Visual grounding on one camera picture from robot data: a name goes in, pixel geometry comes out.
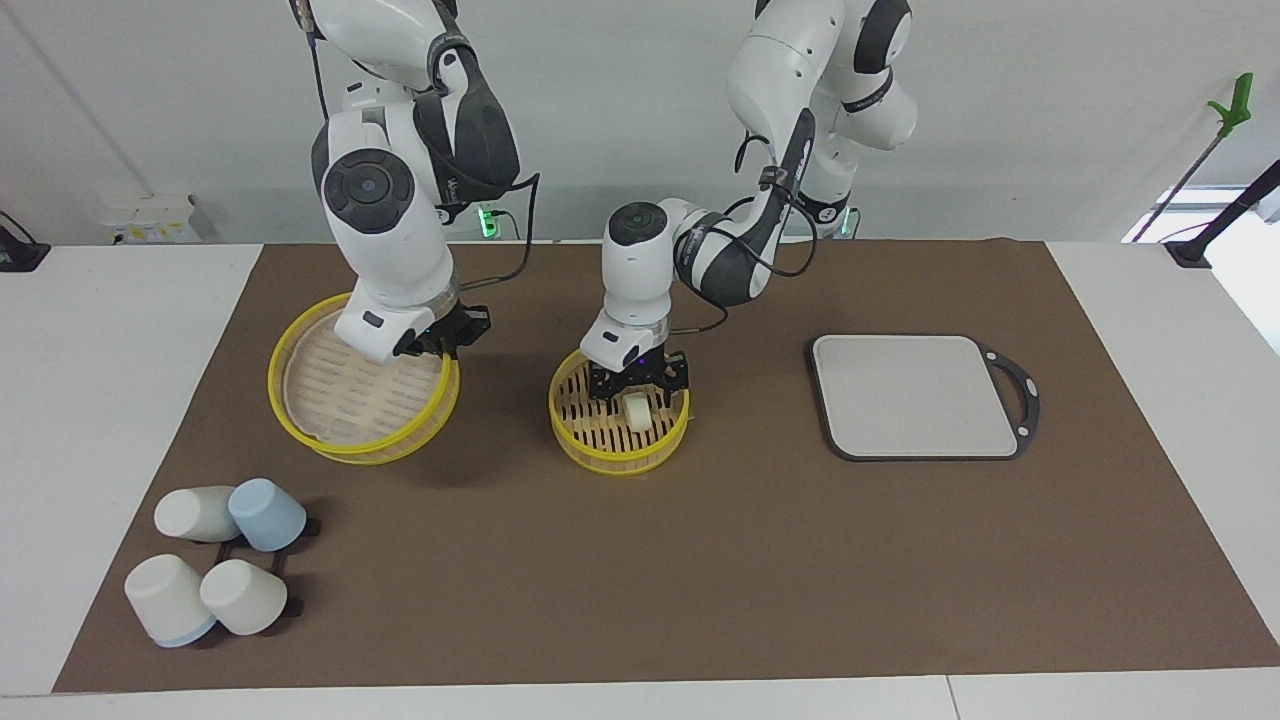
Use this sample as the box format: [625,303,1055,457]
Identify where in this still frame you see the yellow bamboo steamer basket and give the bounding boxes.
[548,347,691,476]

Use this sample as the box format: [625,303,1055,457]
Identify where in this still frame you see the brown table mat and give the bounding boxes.
[52,240,1280,694]

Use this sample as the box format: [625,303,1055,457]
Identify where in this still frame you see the grey white cutting board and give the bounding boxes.
[806,334,1041,462]

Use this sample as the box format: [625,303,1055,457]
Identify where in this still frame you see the light blue plastic cup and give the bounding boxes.
[228,478,308,553]

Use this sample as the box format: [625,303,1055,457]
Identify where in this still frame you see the white box yellow labels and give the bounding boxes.
[100,193,216,244]

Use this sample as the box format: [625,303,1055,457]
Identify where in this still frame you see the black cup rack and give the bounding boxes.
[205,515,323,621]

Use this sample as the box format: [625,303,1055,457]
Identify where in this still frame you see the white cup blue rim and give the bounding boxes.
[154,486,241,543]
[124,554,218,649]

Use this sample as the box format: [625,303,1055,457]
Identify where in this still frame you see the white plastic cup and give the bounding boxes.
[199,559,289,637]

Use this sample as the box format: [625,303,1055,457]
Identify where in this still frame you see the black stand pole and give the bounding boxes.
[1165,158,1280,269]

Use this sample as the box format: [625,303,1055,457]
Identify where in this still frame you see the pole with green clamp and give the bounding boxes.
[1133,72,1256,244]

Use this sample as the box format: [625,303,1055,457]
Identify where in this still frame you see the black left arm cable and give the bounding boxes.
[665,130,821,336]

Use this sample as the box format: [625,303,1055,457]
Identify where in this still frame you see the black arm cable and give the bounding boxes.
[290,0,543,293]
[665,130,821,336]

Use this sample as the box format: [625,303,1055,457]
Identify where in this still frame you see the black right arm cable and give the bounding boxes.
[290,0,543,293]

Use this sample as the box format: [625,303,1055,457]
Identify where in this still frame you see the black device with cable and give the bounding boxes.
[0,210,51,273]

